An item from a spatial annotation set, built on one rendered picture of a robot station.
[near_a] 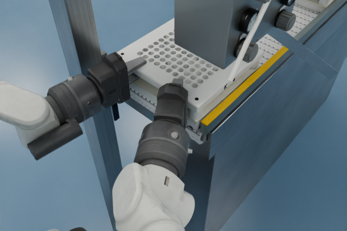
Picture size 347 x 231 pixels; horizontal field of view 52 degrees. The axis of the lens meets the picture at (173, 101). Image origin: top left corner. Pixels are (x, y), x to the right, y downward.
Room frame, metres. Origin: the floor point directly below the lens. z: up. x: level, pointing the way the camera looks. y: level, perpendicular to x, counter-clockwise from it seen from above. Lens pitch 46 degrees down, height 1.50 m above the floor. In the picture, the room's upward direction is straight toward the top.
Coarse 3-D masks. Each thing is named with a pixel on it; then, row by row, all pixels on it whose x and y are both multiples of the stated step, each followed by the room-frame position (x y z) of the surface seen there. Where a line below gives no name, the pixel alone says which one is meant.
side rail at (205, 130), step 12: (336, 0) 0.93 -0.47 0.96; (324, 12) 0.86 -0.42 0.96; (312, 24) 0.81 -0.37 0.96; (300, 36) 0.75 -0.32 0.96; (264, 72) 0.62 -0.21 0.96; (252, 84) 0.58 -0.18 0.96; (240, 96) 0.54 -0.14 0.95; (228, 108) 0.51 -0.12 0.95; (216, 120) 0.48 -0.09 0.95; (204, 132) 0.46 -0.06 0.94
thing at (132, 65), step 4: (132, 60) 0.60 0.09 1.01; (136, 60) 0.60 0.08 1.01; (140, 60) 0.60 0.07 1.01; (144, 60) 0.60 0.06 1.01; (128, 64) 0.58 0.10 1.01; (132, 64) 0.58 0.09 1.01; (136, 64) 0.58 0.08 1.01; (140, 64) 0.58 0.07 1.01; (144, 64) 0.59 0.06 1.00; (128, 68) 0.57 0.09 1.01; (132, 68) 0.57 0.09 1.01; (136, 68) 0.57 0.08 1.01; (128, 72) 0.56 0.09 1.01; (132, 72) 0.57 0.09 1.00
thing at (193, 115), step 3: (258, 60) 0.64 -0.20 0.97; (255, 63) 0.63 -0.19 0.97; (252, 66) 0.63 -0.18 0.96; (255, 66) 0.63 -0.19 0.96; (252, 69) 0.63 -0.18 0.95; (189, 108) 0.49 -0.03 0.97; (189, 111) 0.49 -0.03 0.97; (192, 111) 0.48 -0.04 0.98; (201, 111) 0.48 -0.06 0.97; (189, 114) 0.48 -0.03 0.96; (192, 114) 0.48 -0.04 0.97; (195, 114) 0.47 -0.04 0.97; (198, 114) 0.48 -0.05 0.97; (201, 114) 0.48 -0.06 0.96; (192, 117) 0.48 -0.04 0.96; (195, 117) 0.47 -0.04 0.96; (198, 117) 0.48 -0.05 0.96
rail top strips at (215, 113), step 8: (280, 48) 0.70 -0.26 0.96; (272, 56) 0.67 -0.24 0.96; (280, 56) 0.67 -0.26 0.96; (264, 64) 0.64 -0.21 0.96; (272, 64) 0.64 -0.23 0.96; (256, 72) 0.61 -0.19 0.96; (248, 80) 0.58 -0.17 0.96; (240, 88) 0.56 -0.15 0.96; (232, 96) 0.53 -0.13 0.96; (224, 104) 0.51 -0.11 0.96; (216, 112) 0.49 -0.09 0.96; (208, 120) 0.47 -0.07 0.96
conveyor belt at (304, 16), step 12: (300, 12) 0.92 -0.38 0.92; (312, 12) 0.92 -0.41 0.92; (300, 24) 0.86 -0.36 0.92; (264, 36) 0.80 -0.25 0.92; (264, 48) 0.75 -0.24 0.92; (276, 48) 0.75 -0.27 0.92; (264, 60) 0.70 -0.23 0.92; (132, 96) 0.59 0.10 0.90; (144, 96) 0.58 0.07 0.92; (192, 132) 0.48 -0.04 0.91
